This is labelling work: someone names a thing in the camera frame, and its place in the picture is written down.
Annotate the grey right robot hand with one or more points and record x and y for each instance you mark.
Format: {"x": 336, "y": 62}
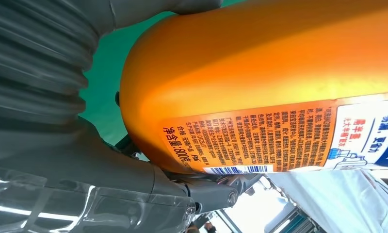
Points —
{"x": 68, "y": 180}

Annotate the person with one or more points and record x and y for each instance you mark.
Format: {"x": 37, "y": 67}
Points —
{"x": 341, "y": 199}

